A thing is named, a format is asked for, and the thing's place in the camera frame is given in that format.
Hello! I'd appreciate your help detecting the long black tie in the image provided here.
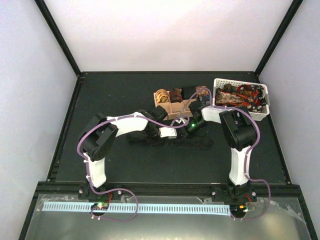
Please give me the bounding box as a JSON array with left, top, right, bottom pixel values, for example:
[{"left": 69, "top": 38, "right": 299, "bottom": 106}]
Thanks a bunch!
[{"left": 126, "top": 132, "right": 214, "bottom": 150}]

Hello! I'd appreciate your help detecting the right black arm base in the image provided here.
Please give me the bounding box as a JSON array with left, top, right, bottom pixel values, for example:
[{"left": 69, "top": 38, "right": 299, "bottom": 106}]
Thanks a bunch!
[{"left": 210, "top": 182, "right": 257, "bottom": 204}]

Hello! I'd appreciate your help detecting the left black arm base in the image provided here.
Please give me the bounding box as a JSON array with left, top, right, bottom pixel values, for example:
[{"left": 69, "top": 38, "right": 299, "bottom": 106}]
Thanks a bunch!
[{"left": 77, "top": 183, "right": 124, "bottom": 201}]

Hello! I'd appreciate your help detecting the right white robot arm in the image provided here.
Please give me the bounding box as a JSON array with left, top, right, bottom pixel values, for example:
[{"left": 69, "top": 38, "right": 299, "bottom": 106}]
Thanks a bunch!
[{"left": 177, "top": 101, "right": 261, "bottom": 202}]

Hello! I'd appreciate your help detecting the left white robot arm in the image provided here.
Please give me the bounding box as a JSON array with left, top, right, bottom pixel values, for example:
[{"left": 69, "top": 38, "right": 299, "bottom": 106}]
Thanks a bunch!
[{"left": 77, "top": 106, "right": 168, "bottom": 200}]

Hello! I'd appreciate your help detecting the pile of patterned ties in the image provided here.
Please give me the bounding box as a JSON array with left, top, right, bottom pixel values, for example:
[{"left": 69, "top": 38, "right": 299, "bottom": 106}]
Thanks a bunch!
[{"left": 214, "top": 83, "right": 267, "bottom": 113}]

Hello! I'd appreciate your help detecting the wooden compartment tray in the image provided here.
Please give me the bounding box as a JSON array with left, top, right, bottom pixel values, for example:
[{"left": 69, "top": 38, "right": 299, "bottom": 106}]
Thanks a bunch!
[{"left": 153, "top": 92, "right": 196, "bottom": 120}]

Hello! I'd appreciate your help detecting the blue patterned rolled tie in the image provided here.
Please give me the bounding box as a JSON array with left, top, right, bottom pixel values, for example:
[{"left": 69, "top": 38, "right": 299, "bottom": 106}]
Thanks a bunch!
[{"left": 197, "top": 95, "right": 212, "bottom": 107}]

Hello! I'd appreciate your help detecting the dark red rolled tie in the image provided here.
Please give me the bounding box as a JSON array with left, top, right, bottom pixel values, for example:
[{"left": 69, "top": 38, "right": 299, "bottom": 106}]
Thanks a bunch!
[{"left": 169, "top": 88, "right": 183, "bottom": 103}]

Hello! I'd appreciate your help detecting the black rolled tie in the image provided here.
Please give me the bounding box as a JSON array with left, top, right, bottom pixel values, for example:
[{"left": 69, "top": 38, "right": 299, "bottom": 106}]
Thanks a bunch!
[{"left": 181, "top": 86, "right": 197, "bottom": 100}]

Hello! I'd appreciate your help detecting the yellow rolled tie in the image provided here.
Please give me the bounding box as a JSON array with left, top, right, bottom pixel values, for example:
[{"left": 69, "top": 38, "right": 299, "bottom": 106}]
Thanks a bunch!
[{"left": 155, "top": 89, "right": 170, "bottom": 104}]

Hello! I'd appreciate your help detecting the brown patterned rolled tie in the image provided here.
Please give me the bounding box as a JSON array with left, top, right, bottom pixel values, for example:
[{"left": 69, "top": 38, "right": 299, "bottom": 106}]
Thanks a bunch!
[{"left": 195, "top": 85, "right": 209, "bottom": 96}]

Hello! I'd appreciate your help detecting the white plastic basket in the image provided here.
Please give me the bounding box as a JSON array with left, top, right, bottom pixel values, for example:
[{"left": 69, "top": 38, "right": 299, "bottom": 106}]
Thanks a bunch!
[{"left": 213, "top": 78, "right": 270, "bottom": 121}]

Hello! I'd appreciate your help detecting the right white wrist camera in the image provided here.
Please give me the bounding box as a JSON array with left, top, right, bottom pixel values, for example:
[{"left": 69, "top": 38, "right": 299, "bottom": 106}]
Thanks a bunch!
[{"left": 172, "top": 116, "right": 190, "bottom": 126}]

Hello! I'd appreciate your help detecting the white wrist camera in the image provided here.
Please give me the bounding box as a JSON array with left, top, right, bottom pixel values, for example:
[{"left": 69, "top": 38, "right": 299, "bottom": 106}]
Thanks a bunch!
[
  {"left": 159, "top": 127, "right": 178, "bottom": 139},
  {"left": 172, "top": 116, "right": 190, "bottom": 126}
]

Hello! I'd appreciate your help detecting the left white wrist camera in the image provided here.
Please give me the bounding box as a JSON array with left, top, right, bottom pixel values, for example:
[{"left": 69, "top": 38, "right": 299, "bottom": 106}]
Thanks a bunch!
[{"left": 159, "top": 127, "right": 178, "bottom": 139}]

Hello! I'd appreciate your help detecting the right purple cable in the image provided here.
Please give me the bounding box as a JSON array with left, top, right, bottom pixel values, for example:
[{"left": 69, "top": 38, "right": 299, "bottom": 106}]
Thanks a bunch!
[{"left": 174, "top": 87, "right": 272, "bottom": 222}]

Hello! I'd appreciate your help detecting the purple cable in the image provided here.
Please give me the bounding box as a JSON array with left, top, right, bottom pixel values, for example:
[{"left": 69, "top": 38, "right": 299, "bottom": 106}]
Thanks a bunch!
[
  {"left": 174, "top": 87, "right": 272, "bottom": 222},
  {"left": 76, "top": 107, "right": 201, "bottom": 222}
]

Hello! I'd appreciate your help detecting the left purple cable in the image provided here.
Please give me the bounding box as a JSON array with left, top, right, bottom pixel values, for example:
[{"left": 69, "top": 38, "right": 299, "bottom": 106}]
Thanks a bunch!
[{"left": 76, "top": 107, "right": 201, "bottom": 222}]

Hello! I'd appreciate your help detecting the light blue slotted cable duct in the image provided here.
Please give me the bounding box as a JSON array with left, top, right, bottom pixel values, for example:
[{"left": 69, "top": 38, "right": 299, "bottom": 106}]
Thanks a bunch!
[{"left": 42, "top": 201, "right": 231, "bottom": 216}]

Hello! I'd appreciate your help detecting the black frame post right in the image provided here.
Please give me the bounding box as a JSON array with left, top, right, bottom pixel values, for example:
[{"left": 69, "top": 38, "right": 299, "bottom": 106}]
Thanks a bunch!
[{"left": 254, "top": 0, "right": 303, "bottom": 77}]

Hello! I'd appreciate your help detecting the black frame post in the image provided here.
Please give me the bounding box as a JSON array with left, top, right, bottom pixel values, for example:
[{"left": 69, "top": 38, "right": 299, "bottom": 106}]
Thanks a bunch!
[
  {"left": 254, "top": 0, "right": 303, "bottom": 77},
  {"left": 34, "top": 0, "right": 81, "bottom": 77}
]

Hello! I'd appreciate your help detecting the black frame post left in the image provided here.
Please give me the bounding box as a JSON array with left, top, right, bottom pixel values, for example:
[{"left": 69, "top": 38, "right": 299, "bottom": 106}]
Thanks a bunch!
[{"left": 34, "top": 0, "right": 81, "bottom": 77}]

